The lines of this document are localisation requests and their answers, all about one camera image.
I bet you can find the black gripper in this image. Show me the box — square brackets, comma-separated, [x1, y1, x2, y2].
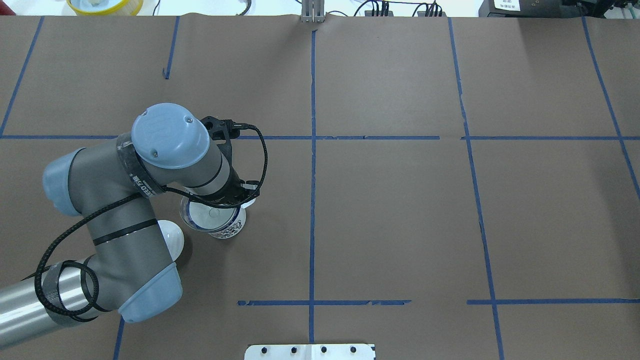
[215, 172, 250, 207]

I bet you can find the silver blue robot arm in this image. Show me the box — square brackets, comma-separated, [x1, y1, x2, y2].
[1, 103, 262, 349]

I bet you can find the white enamel mug blue rim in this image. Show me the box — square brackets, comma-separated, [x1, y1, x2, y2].
[179, 183, 262, 240]

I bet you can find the white ceramic lid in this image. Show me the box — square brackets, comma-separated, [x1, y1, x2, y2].
[157, 219, 185, 262]

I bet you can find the yellow tape roll with plate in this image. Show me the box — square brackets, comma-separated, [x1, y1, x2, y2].
[66, 0, 144, 16]

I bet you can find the black computer box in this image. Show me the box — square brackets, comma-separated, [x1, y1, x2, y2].
[478, 0, 639, 19]

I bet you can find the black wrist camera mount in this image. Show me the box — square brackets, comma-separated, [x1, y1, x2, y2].
[199, 116, 253, 142]

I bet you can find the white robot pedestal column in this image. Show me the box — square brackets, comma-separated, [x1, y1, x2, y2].
[243, 343, 377, 360]

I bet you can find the aluminium frame post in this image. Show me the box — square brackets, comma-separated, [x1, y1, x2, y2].
[299, 0, 326, 23]

